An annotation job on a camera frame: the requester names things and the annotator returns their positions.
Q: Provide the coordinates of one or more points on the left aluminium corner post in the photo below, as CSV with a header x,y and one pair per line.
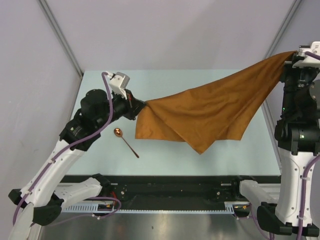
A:
x,y
55,26

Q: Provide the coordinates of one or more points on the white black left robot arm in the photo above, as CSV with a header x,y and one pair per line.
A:
x,y
40,202

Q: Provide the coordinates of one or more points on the orange cloth napkin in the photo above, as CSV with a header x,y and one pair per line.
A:
x,y
220,110

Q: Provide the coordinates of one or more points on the copper spoon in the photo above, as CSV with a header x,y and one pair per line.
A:
x,y
119,133

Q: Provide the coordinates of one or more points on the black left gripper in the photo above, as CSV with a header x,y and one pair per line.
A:
x,y
134,105

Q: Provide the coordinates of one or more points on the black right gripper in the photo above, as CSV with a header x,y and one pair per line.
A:
x,y
296,58

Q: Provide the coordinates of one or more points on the right aluminium corner post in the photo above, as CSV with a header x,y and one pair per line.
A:
x,y
293,9

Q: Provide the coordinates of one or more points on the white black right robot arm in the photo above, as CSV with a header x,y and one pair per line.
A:
x,y
298,137

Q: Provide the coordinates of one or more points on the white slotted cable duct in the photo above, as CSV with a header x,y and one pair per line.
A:
x,y
106,208

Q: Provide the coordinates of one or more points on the aluminium corner post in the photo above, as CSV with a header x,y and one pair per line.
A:
x,y
293,9
55,26

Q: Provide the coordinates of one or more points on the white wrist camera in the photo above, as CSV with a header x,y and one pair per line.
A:
x,y
312,50
118,83

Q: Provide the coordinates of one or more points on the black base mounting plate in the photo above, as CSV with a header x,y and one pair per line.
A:
x,y
174,192

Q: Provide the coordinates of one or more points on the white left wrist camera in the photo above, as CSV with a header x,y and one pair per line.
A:
x,y
118,83

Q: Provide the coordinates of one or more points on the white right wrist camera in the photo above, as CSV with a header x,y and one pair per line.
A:
x,y
312,50

